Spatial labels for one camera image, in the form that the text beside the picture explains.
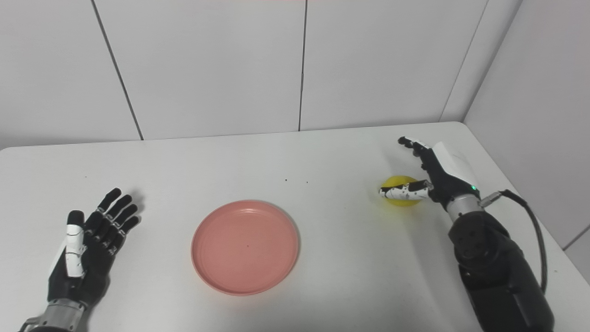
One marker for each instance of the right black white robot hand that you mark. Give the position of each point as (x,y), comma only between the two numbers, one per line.
(445,175)

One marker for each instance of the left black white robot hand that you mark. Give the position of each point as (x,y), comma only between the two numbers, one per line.
(87,263)

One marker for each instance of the yellow lemon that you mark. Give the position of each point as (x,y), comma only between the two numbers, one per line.
(397,180)

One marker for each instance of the pink round plate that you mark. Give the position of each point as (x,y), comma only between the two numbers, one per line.
(244,246)

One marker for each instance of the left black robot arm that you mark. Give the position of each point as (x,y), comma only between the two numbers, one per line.
(53,318)

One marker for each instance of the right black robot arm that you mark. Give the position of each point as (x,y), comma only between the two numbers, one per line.
(498,267)

